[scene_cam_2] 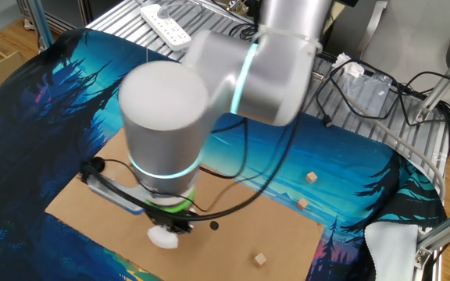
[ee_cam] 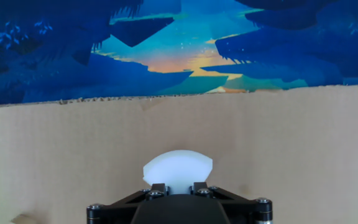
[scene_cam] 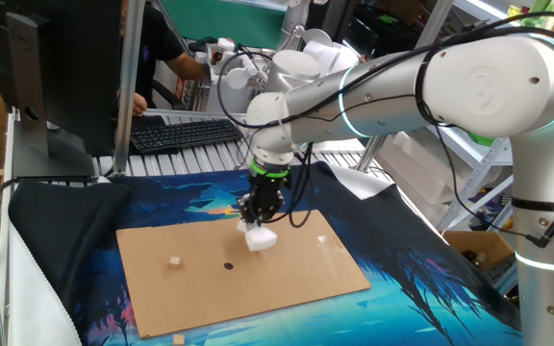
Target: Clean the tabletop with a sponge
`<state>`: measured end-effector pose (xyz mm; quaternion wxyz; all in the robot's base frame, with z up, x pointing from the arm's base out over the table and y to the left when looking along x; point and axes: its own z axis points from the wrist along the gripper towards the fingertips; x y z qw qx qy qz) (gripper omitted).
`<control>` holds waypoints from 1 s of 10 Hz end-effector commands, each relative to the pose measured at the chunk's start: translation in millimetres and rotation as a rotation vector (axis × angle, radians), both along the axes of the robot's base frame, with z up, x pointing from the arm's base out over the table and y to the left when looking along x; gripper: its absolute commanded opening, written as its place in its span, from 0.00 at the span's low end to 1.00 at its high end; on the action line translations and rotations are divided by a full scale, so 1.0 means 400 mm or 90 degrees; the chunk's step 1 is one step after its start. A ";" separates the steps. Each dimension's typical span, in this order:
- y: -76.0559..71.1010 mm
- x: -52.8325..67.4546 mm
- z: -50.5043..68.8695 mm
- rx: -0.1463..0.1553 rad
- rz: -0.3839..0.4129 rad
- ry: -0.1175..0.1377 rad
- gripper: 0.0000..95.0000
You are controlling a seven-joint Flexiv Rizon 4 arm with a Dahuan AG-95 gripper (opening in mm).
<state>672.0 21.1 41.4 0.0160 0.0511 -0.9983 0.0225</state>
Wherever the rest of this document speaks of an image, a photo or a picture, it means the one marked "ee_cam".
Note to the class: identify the white sponge block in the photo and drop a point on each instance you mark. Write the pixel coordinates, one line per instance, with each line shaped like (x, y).
(179, 168)

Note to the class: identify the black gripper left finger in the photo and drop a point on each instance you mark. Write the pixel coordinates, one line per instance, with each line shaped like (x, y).
(113, 211)

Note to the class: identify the brown cardboard sheet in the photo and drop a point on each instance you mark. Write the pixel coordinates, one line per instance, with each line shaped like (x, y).
(73, 149)

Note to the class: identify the forest print table mat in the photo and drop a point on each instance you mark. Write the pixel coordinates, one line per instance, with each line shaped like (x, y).
(73, 71)

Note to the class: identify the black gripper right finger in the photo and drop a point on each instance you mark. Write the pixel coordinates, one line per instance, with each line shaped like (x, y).
(247, 211)

